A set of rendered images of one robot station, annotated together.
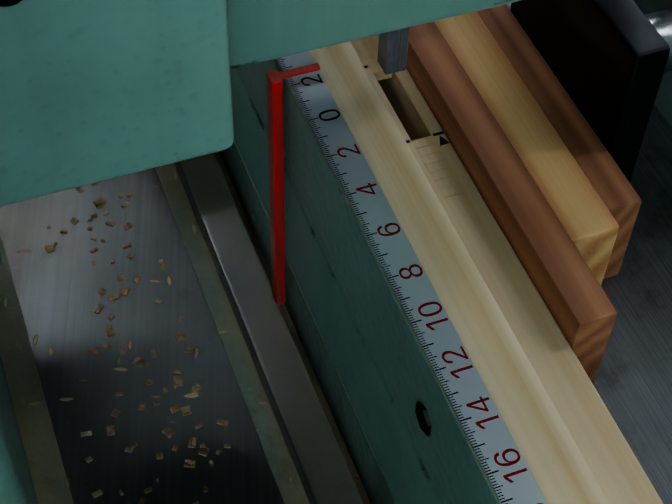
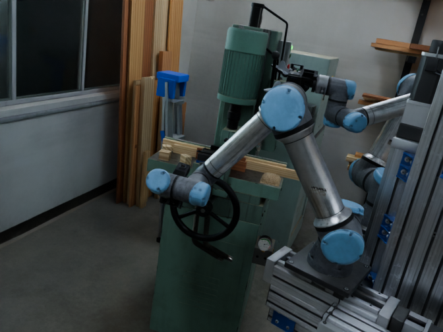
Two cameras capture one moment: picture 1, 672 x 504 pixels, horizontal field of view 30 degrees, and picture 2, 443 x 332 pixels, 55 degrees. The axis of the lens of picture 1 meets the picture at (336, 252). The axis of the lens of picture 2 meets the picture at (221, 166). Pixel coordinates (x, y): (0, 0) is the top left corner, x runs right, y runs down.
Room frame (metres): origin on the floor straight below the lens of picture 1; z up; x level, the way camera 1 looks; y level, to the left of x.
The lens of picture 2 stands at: (1.36, -1.62, 1.52)
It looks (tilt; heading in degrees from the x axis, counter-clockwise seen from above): 19 degrees down; 122
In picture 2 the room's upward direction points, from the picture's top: 9 degrees clockwise
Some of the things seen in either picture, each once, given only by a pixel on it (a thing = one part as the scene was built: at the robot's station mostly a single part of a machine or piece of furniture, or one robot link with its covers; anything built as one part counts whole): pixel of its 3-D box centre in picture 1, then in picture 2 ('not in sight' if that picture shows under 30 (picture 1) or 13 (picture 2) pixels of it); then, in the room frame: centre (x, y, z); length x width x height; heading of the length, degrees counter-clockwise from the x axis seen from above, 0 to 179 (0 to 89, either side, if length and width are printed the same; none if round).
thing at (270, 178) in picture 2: not in sight; (271, 177); (0.61, -0.02, 0.91); 0.12 x 0.09 x 0.03; 112
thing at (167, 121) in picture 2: not in sight; (170, 159); (-0.40, 0.52, 0.58); 0.27 x 0.25 x 1.16; 14
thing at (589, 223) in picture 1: (489, 126); not in sight; (0.37, -0.06, 0.93); 0.17 x 0.02 x 0.05; 22
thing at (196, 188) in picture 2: not in sight; (192, 190); (0.64, -0.62, 1.01); 0.11 x 0.11 x 0.08; 21
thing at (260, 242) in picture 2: not in sight; (264, 244); (0.69, -0.12, 0.65); 0.06 x 0.04 x 0.08; 22
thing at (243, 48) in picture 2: not in sight; (242, 66); (0.37, -0.02, 1.35); 0.18 x 0.18 x 0.31
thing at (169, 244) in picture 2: not in sight; (213, 252); (0.33, 0.09, 0.36); 0.58 x 0.45 x 0.71; 112
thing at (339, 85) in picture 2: not in sight; (340, 89); (0.80, 0.05, 1.34); 0.11 x 0.08 x 0.09; 22
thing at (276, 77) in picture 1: (294, 194); not in sight; (0.36, 0.02, 0.89); 0.02 x 0.01 x 0.14; 112
